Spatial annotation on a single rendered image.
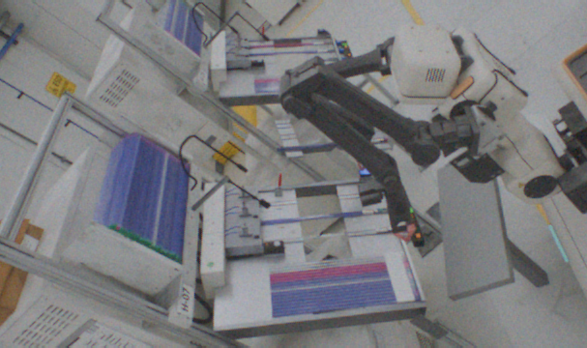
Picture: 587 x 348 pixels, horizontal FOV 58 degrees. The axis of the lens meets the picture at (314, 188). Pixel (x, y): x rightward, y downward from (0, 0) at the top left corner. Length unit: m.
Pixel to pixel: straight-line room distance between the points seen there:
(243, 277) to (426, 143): 0.89
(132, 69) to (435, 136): 1.84
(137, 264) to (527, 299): 1.66
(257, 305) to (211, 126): 1.38
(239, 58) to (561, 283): 2.03
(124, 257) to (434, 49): 1.08
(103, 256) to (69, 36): 3.46
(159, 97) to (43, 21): 2.24
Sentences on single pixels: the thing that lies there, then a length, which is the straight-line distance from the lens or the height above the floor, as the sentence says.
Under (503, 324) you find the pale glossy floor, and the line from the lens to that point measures 2.57.
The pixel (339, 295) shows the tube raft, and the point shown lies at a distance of 1.87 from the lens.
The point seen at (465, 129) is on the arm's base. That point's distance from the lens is 1.41.
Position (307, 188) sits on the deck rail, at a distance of 2.28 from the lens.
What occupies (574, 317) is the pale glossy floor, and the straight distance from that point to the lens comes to 2.45.
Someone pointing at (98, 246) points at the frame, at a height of 1.65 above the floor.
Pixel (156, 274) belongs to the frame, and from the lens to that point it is 1.77.
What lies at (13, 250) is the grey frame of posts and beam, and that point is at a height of 1.85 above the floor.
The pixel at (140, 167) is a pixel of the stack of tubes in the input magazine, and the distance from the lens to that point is 1.96.
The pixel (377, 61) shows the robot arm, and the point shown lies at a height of 1.28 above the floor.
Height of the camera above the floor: 2.12
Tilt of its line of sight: 32 degrees down
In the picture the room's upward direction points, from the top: 54 degrees counter-clockwise
